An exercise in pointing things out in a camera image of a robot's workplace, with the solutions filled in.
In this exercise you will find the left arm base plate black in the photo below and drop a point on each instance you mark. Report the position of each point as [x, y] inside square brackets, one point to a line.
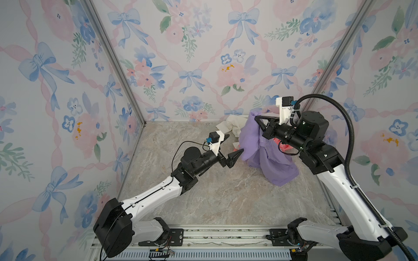
[174, 237]

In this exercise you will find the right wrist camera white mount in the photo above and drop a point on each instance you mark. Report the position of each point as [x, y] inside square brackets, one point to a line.
[285, 106]

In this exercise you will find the cream white cloth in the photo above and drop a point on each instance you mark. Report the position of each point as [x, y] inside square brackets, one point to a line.
[234, 124]

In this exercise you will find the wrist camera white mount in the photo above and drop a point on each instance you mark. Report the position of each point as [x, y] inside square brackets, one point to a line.
[285, 106]
[214, 141]

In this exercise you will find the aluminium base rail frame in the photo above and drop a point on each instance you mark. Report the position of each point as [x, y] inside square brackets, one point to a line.
[215, 243]

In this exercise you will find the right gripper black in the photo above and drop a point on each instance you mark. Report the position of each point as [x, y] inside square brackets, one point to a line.
[269, 131]

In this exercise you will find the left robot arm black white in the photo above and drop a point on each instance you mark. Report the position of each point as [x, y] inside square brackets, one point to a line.
[120, 223]

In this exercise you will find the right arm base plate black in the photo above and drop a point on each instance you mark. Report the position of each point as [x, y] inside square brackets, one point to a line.
[281, 237]

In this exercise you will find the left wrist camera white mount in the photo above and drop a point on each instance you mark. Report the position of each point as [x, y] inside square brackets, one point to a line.
[214, 141]

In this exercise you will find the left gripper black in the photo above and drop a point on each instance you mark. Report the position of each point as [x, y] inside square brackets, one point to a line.
[228, 162]

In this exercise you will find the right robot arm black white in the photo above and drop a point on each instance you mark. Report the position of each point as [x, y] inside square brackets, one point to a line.
[370, 237]

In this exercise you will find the purple cloth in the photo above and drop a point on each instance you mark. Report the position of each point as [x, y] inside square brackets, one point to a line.
[264, 154]

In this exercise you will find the pink patterned cloth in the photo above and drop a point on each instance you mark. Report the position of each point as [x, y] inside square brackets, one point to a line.
[284, 148]

